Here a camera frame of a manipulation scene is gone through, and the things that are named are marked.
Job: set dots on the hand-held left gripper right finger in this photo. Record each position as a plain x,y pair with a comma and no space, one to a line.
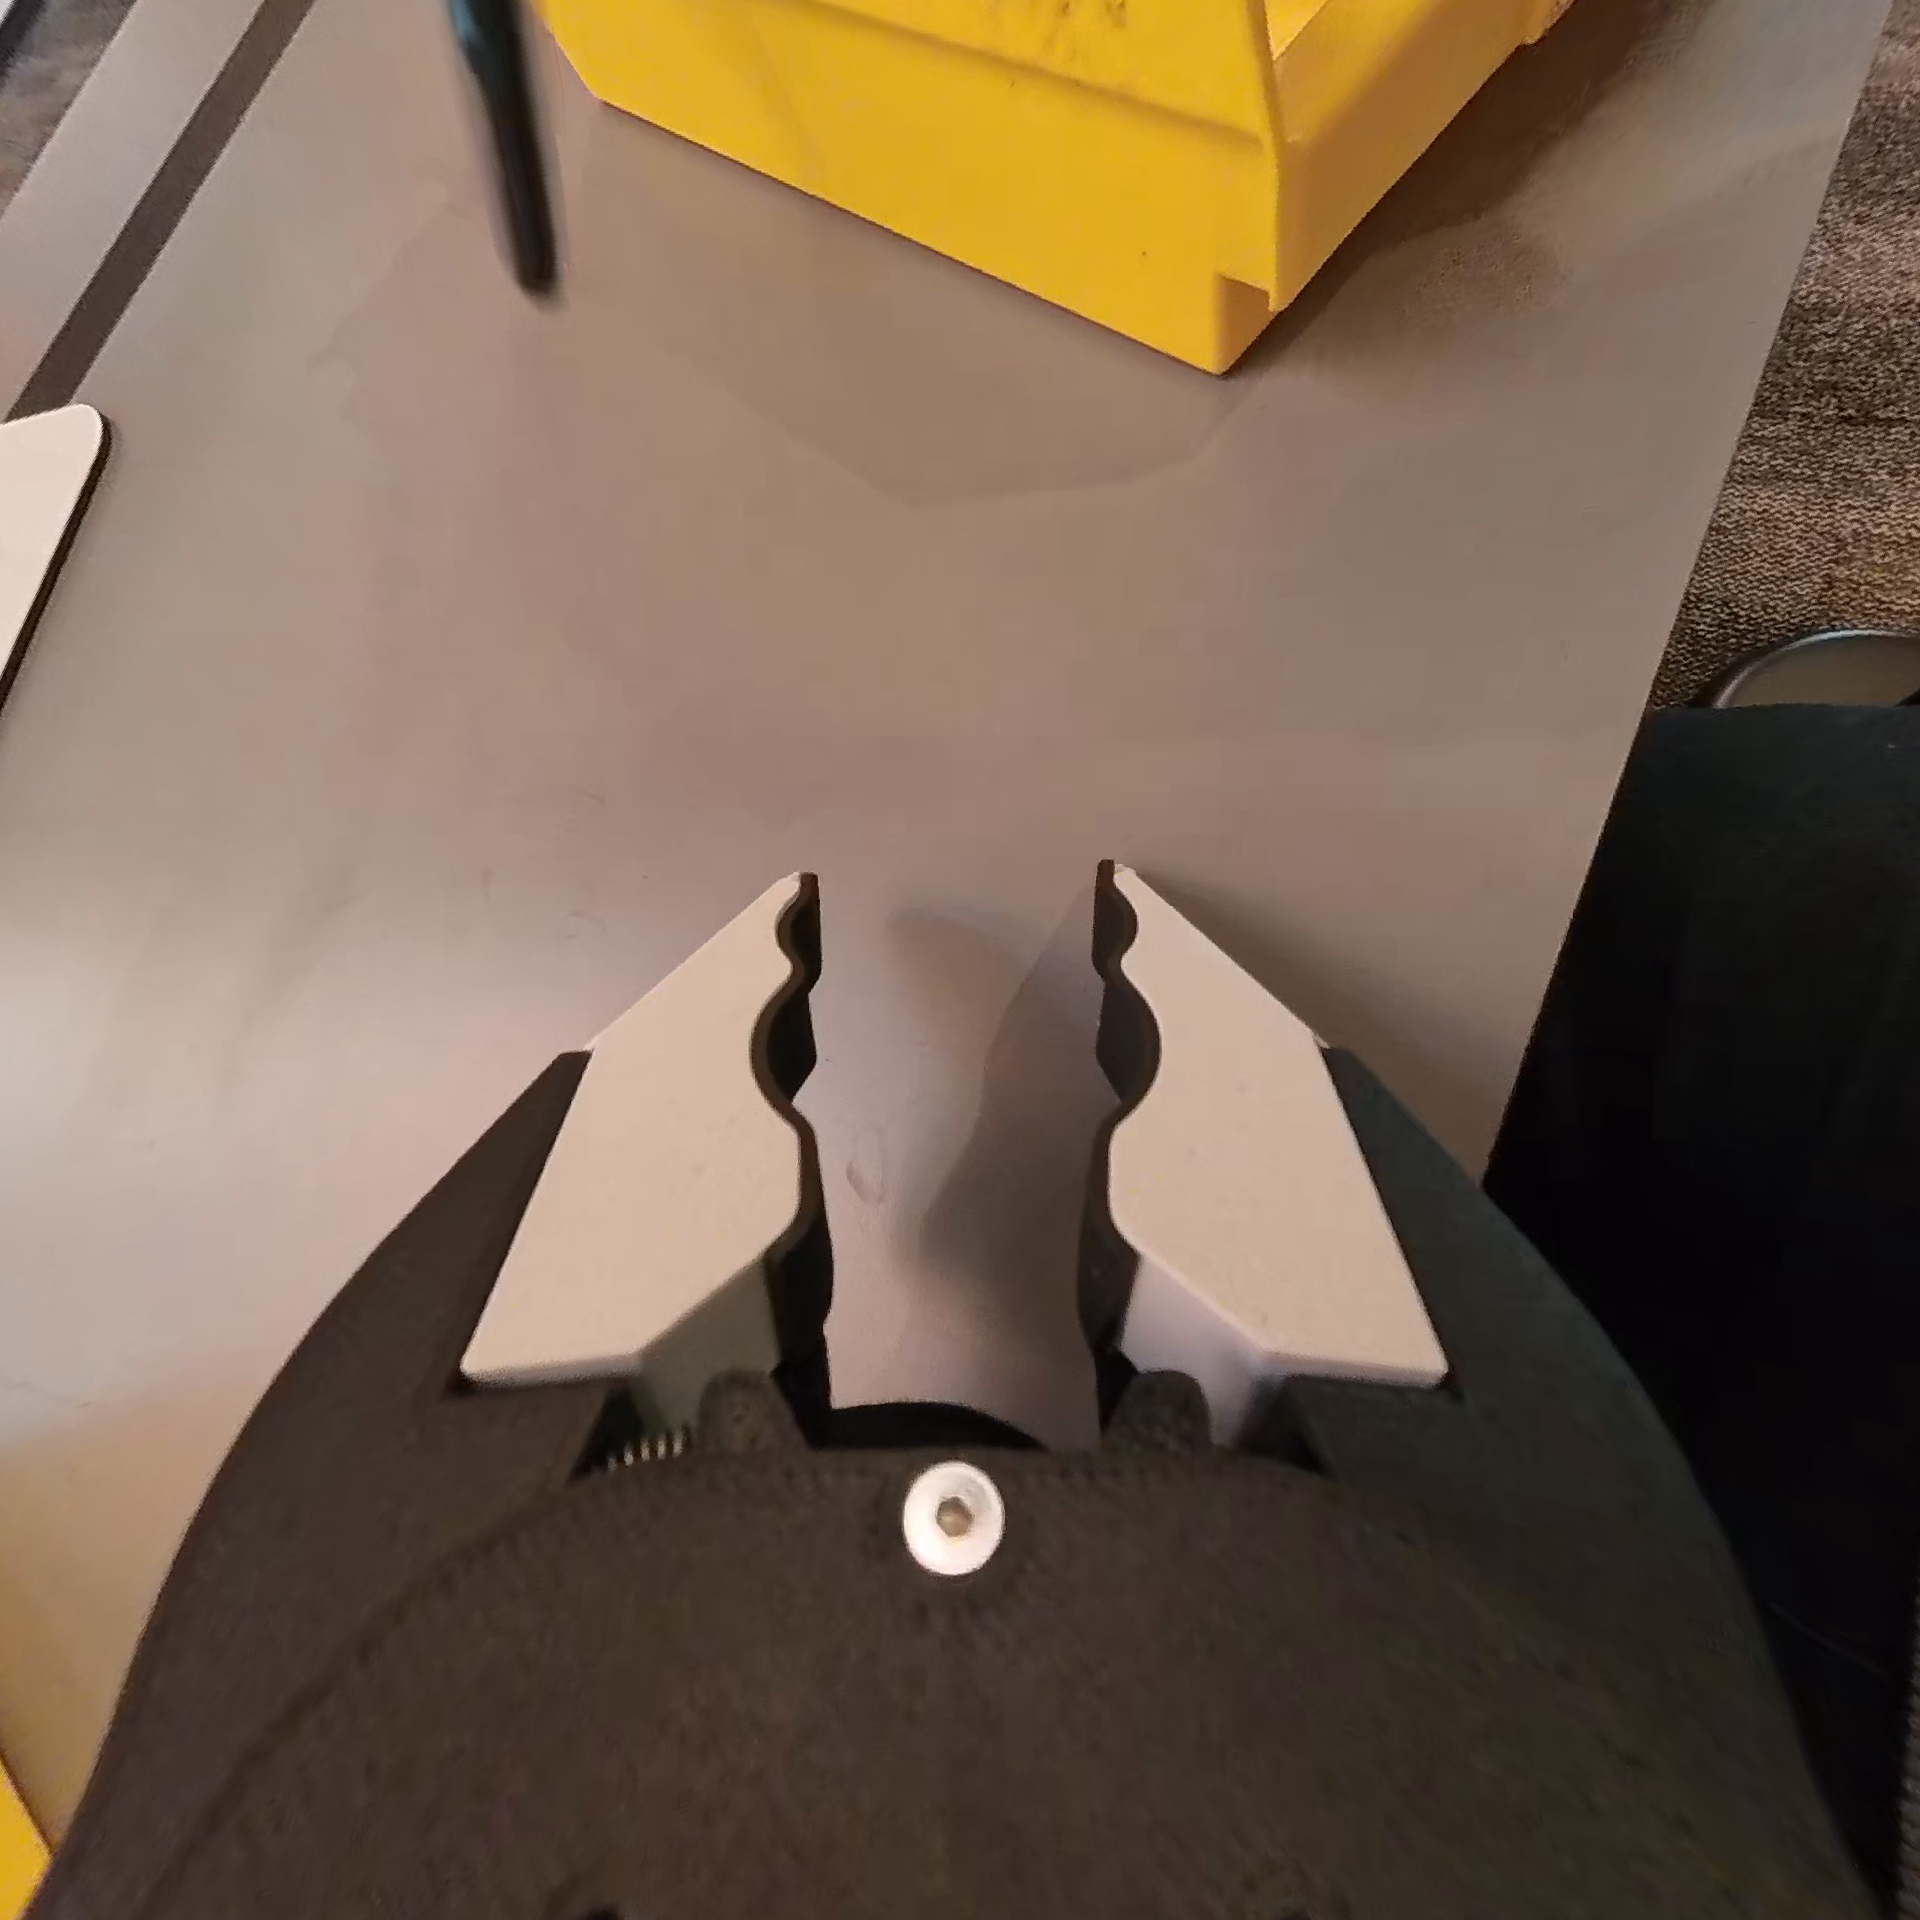
1259,1197

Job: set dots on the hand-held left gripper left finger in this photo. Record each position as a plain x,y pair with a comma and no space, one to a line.
647,1197

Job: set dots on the white stand with wooden board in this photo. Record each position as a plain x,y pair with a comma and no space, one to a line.
41,545

